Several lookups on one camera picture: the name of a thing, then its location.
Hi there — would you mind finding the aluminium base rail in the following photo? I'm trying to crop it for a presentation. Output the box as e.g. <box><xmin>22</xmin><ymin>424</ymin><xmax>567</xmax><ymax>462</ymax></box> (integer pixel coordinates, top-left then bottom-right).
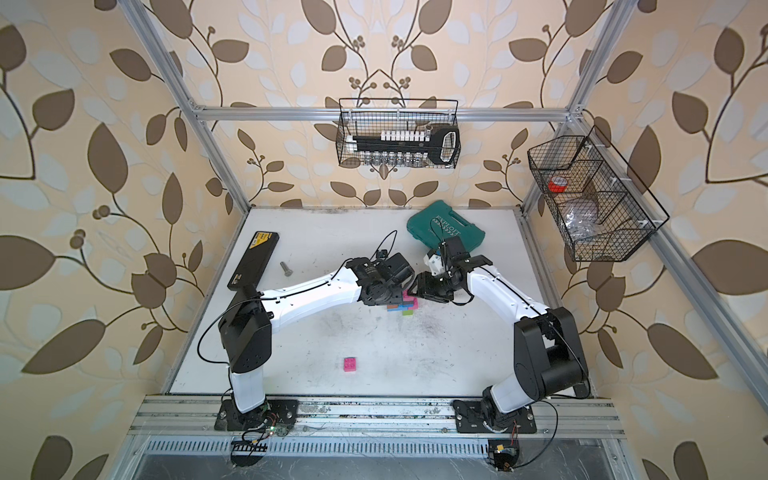
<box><xmin>129</xmin><ymin>395</ymin><xmax>626</xmax><ymax>440</ymax></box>

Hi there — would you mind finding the black socket holder tool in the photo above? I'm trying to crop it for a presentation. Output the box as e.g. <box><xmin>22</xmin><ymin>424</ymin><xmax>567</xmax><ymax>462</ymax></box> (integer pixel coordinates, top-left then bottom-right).
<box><xmin>344</xmin><ymin>124</ymin><xmax>461</xmax><ymax>166</ymax></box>

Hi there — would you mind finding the clear plastic bag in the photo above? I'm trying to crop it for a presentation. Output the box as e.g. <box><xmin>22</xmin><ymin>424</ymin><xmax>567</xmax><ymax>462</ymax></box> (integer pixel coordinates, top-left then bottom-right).
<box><xmin>562</xmin><ymin>198</ymin><xmax>599</xmax><ymax>242</ymax></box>

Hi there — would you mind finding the right black wire basket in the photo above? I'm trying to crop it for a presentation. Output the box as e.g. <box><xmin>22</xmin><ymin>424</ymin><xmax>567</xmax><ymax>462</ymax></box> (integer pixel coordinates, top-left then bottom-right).
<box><xmin>527</xmin><ymin>126</ymin><xmax>670</xmax><ymax>262</ymax></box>

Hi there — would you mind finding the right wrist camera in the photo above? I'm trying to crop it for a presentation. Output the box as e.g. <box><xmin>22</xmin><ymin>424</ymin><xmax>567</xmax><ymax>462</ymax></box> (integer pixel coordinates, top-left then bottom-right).
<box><xmin>424</xmin><ymin>236</ymin><xmax>470</xmax><ymax>276</ymax></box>

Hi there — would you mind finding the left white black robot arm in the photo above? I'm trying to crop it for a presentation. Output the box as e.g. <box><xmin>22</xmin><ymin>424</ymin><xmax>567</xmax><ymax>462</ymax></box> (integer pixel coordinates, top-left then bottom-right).
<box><xmin>213</xmin><ymin>254</ymin><xmax>414</xmax><ymax>430</ymax></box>

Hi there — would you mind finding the black wire basket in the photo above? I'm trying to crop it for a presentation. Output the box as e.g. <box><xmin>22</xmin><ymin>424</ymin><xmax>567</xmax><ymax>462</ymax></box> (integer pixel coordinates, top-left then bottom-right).
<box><xmin>527</xmin><ymin>126</ymin><xmax>670</xmax><ymax>262</ymax></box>
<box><xmin>335</xmin><ymin>96</ymin><xmax>462</xmax><ymax>169</ymax></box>

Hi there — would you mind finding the green plastic tool case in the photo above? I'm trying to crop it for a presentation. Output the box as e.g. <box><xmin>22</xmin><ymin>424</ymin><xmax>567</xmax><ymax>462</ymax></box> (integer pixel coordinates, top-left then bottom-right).
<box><xmin>406</xmin><ymin>200</ymin><xmax>485</xmax><ymax>252</ymax></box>

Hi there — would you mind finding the right circuit board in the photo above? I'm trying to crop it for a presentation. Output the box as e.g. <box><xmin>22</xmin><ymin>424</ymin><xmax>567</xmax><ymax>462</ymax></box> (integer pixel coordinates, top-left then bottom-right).
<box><xmin>488</xmin><ymin>440</ymin><xmax>520</xmax><ymax>472</ymax></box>

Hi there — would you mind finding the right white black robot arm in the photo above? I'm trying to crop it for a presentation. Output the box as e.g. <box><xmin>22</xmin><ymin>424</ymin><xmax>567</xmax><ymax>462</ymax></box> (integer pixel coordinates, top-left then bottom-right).
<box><xmin>407</xmin><ymin>250</ymin><xmax>589</xmax><ymax>433</ymax></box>

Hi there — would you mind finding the back black wire basket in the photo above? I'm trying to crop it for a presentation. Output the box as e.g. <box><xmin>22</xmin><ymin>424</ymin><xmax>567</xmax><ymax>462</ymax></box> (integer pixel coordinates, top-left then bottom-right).
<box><xmin>335</xmin><ymin>96</ymin><xmax>462</xmax><ymax>169</ymax></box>

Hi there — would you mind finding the red tape roll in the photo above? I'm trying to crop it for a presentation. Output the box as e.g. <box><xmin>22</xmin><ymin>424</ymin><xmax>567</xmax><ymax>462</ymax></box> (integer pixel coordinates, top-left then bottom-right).
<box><xmin>547</xmin><ymin>175</ymin><xmax>568</xmax><ymax>194</ymax></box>

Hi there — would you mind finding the black flat box yellow label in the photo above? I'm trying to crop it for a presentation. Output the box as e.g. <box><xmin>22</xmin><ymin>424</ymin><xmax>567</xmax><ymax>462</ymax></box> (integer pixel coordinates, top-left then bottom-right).
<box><xmin>227</xmin><ymin>231</ymin><xmax>280</xmax><ymax>291</ymax></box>

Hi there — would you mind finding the metal bolt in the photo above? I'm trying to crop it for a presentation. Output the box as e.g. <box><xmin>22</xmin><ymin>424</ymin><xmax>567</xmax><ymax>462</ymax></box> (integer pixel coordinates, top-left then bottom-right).
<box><xmin>280</xmin><ymin>261</ymin><xmax>293</xmax><ymax>277</ymax></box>

